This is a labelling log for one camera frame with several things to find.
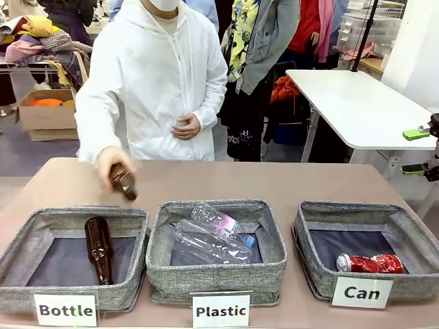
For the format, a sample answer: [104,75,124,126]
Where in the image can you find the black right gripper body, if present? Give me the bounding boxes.
[424,112,439,182]

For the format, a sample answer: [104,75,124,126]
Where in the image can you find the crushed red can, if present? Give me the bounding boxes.
[335,252,404,274]

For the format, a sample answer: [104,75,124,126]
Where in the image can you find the pink label plastic water bottle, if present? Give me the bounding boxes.
[190,202,257,248]

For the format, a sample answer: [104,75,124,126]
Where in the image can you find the large clear plastic bottle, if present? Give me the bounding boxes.
[173,219,254,265]

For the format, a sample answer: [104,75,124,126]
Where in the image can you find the brown glass bottle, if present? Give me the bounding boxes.
[84,216,114,286]
[108,164,139,202]

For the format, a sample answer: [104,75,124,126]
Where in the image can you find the person's right forearm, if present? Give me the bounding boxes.
[74,99,133,165]

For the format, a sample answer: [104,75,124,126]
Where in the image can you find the person's left forearm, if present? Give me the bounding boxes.
[191,90,228,130]

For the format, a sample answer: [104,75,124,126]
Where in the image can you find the grey fabric basket labelled Can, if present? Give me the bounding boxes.
[291,200,439,302]

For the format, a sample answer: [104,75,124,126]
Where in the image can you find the white Can label card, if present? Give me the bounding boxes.
[331,276,394,309]

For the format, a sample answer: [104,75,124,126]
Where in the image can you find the grey fabric basket labelled Plastic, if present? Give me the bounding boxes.
[145,199,288,307]

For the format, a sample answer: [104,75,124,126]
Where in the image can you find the grey fabric basket labelled Bottle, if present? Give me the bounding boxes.
[0,205,151,315]

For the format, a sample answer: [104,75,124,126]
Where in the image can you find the person's left hand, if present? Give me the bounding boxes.
[171,112,202,141]

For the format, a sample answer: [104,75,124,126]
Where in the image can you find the person's right hand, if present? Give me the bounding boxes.
[94,145,137,193]

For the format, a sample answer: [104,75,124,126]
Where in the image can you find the white side table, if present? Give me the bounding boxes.
[285,69,439,162]

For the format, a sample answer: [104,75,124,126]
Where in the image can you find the wooden desk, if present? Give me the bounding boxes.
[331,46,385,75]

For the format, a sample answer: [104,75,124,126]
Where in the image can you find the pink cloth on desk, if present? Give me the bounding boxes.
[344,40,381,61]

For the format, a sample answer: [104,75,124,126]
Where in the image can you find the black tripod pole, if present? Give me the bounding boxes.
[351,0,380,73]

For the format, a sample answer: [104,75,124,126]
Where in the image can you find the clear plastic storage drawers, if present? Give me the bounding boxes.
[337,12,403,52]

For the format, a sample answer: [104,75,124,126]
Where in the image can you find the blue bin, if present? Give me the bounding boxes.
[272,121,310,147]

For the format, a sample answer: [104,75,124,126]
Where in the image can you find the pink hanging garment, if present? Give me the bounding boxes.
[315,0,336,63]

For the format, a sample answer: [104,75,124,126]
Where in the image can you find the orange cloth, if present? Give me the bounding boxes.
[270,75,302,106]

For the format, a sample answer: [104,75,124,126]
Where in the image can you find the person in red top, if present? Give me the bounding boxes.
[287,0,322,62]

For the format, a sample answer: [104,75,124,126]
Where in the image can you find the person in grey jacket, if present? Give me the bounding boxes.
[219,0,302,162]

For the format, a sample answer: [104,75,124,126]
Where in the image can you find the white Plastic label card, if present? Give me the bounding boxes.
[191,291,251,329]

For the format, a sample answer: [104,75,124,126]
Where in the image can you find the person in blue shirt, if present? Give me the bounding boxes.
[185,0,220,32]

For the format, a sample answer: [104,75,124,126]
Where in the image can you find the person in white hoodie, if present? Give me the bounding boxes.
[74,0,228,164]

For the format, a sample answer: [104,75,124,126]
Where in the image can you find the white face mask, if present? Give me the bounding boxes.
[149,0,182,11]

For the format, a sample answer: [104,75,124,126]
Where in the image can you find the person in dark jacket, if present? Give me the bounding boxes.
[46,0,97,47]

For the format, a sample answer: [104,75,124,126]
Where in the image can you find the cardboard box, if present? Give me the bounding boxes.
[14,88,80,142]

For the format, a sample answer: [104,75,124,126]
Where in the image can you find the orange item in box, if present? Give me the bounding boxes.
[32,98,63,108]

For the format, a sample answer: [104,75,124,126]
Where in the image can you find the white Bottle label card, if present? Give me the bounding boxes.
[33,293,99,327]

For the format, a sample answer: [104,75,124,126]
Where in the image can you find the pile of colourful clothes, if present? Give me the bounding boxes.
[0,14,93,86]

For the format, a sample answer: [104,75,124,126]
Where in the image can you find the white clothes table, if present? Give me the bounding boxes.
[0,51,91,90]

